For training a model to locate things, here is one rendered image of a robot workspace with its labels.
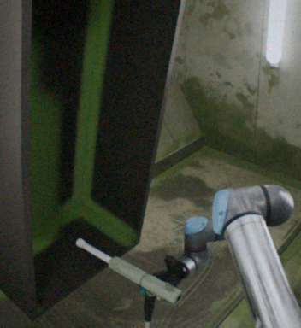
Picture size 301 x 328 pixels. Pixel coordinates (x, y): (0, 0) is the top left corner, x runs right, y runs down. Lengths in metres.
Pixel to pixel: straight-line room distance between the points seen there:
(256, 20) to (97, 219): 1.76
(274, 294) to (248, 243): 0.15
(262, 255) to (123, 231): 0.98
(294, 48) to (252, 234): 2.01
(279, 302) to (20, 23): 0.81
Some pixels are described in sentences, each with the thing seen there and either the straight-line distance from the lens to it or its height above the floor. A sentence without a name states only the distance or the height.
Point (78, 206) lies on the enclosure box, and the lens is 2.01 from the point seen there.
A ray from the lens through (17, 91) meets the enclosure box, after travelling 0.99.
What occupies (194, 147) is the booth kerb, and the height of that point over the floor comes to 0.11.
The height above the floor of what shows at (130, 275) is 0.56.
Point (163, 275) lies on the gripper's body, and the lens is 1.64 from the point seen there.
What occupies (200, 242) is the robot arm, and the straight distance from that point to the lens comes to 1.72.
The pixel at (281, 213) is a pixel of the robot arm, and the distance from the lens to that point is 1.20.
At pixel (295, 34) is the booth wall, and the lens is 2.92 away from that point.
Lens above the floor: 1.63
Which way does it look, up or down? 28 degrees down
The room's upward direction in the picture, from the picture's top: 1 degrees counter-clockwise
